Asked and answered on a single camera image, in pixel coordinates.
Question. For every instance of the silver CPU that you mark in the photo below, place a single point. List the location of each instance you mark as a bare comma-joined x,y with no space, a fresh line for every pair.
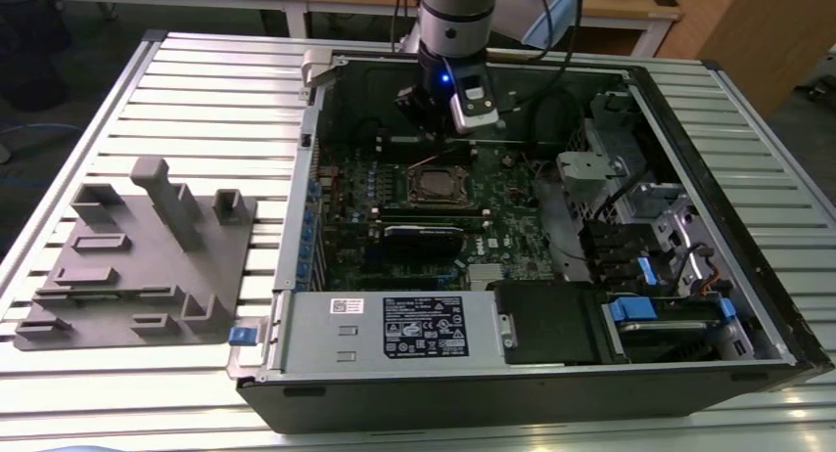
437,182

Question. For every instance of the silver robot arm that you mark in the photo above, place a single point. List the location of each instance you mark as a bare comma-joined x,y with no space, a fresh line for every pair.
454,16

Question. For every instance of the metal drive cage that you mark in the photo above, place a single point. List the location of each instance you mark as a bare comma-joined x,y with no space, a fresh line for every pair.
579,141

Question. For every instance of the green motherboard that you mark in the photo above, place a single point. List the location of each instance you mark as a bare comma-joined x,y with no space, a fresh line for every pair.
516,237

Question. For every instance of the black graphics card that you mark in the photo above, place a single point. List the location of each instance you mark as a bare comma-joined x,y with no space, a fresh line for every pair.
425,251

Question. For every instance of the small silver heat sink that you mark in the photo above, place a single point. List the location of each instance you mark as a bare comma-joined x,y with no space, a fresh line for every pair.
487,272

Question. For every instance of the blue plastic tab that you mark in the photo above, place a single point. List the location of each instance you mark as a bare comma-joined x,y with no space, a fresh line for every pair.
647,271

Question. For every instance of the wooden cabinet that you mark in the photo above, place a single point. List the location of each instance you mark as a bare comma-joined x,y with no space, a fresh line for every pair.
771,31

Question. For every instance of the hard disk in blue carrier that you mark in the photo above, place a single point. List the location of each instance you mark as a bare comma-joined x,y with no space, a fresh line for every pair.
631,309

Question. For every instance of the grey power supply unit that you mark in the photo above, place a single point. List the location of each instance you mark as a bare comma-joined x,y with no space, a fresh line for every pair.
326,344

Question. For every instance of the grey parts rack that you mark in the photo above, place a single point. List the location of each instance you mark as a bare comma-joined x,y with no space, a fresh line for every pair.
163,276

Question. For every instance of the office chair base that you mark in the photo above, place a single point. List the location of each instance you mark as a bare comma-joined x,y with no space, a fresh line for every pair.
824,87

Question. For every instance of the blue case latch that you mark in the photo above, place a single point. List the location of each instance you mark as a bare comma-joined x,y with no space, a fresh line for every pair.
243,336

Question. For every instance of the black PC case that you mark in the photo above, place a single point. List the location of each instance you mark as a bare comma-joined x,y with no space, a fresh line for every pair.
457,408

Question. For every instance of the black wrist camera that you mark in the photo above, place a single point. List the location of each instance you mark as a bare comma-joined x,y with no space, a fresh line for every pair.
410,101

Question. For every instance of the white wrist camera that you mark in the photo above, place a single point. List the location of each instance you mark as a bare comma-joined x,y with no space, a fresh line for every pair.
473,104

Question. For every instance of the silver metal bracket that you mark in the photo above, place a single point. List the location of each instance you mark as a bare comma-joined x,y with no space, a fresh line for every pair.
588,166

